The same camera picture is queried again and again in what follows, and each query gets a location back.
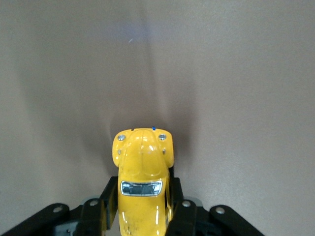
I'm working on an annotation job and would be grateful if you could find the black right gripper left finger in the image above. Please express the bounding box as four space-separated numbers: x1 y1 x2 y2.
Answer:
0 176 119 236

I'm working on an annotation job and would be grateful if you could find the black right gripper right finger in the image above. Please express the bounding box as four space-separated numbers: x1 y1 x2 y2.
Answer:
167 169 263 236

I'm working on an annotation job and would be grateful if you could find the yellow beetle toy car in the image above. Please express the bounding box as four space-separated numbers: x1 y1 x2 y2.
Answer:
112 126 176 236

